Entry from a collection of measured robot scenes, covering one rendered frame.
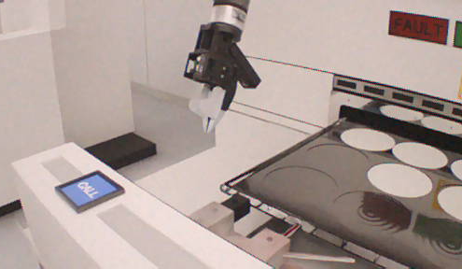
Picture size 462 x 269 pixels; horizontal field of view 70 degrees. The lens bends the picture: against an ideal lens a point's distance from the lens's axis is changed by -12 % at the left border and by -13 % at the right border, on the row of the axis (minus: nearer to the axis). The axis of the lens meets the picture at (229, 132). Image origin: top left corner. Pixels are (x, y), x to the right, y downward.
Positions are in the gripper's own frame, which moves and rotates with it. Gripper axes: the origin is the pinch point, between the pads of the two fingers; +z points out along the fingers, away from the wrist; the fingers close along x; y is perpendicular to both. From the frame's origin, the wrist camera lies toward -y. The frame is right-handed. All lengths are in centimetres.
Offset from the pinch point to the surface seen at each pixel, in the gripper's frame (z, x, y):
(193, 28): -99, -210, -119
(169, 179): 11.4, 2.7, 8.9
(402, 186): 4.2, 39.2, -4.9
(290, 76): -16.2, 3.1, -16.8
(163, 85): -52, -269, -137
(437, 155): -2.3, 39.5, -18.0
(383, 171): 2.5, 35.0, -6.3
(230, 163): 6.3, 5.1, -2.4
